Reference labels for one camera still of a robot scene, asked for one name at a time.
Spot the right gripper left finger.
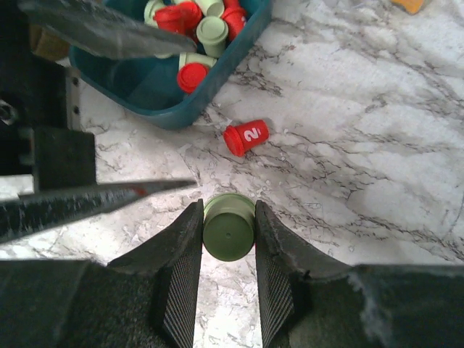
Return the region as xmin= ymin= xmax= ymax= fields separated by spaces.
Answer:
xmin=1 ymin=201 xmax=204 ymax=347

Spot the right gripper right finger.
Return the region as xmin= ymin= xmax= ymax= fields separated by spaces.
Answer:
xmin=255 ymin=202 xmax=463 ymax=347

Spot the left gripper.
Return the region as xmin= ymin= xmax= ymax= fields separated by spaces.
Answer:
xmin=1 ymin=1 xmax=196 ymax=243

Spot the teal storage basket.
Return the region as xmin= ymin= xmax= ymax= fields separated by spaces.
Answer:
xmin=69 ymin=1 xmax=273 ymax=130

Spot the red capsule in basket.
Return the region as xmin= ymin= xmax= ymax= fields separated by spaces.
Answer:
xmin=177 ymin=62 xmax=210 ymax=94

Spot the red capsule beside basket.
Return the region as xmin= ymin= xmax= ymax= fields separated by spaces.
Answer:
xmin=223 ymin=120 xmax=270 ymax=157

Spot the orange spice bottle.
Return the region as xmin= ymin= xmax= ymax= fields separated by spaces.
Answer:
xmin=390 ymin=0 xmax=426 ymax=15

